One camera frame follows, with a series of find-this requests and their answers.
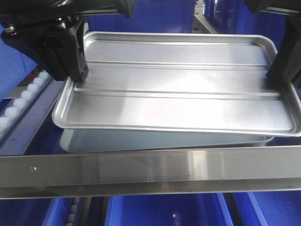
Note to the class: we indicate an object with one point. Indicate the blue bin bottom left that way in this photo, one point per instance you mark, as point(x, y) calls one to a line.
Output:
point(35, 212)

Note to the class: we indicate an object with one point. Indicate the silver ribbed metal tray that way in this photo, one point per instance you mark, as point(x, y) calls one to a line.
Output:
point(179, 83)

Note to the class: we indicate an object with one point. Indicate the blue bin on right shelf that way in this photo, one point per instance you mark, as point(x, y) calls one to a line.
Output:
point(157, 16)

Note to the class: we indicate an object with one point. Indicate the blue bin shelf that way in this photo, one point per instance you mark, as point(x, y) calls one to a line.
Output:
point(233, 17)
point(14, 67)

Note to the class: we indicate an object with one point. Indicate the large grey plastic tray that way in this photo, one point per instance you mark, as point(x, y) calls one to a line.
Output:
point(101, 140)

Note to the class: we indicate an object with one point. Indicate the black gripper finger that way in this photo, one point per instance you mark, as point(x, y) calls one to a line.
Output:
point(286, 67)

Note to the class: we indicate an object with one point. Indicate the blue bin bottom centre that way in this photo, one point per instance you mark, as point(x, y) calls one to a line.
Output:
point(168, 210)

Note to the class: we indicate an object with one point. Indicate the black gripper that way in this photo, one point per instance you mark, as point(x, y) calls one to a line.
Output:
point(50, 32)

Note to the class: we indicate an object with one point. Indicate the white roller track shelf left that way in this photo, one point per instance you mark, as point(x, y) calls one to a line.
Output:
point(15, 107)

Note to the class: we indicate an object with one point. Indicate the blue bin left shelf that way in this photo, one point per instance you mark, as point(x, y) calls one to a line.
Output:
point(14, 67)

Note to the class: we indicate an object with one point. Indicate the blue bin bottom right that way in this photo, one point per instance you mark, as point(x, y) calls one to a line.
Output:
point(281, 208)

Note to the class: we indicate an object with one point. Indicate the blue bin far right shelf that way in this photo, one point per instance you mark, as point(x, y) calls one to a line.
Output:
point(233, 17)

